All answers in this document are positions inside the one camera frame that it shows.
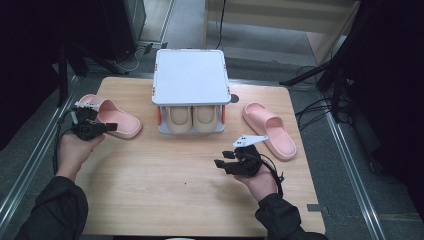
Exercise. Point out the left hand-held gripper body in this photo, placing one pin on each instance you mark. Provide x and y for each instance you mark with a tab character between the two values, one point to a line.
87	130

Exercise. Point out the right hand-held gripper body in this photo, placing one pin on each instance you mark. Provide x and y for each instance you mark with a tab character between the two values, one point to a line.
248	163

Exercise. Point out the pink slipper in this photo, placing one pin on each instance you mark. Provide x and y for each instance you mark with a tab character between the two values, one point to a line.
120	121
276	133

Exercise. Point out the cream clog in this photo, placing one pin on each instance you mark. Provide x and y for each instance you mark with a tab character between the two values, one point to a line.
206	119
179	120

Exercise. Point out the white two-tier shoe rack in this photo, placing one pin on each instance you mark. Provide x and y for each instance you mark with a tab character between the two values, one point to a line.
190	76

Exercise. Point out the person's right hand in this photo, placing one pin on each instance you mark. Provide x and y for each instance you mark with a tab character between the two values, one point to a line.
263	185

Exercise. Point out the person's left hand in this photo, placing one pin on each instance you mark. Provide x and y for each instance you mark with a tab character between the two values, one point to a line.
71	151

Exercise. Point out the black tripod stand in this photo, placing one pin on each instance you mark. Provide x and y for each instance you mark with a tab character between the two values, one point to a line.
62	80

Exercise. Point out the grey tape strip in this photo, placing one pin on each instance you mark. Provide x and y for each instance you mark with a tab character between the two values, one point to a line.
315	208

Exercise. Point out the black curtain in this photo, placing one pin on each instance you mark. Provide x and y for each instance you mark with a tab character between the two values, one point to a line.
393	83
26	66

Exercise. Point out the dark cabinet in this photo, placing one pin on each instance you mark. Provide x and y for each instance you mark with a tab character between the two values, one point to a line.
123	26

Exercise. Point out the black metal stand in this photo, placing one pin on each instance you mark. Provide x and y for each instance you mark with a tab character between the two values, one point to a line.
336	86

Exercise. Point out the light wooden cabinet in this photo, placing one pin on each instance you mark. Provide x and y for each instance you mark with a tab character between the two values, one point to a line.
266	16

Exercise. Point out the metal floor rail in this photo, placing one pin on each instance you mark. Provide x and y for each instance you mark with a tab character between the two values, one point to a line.
350	170
33	163

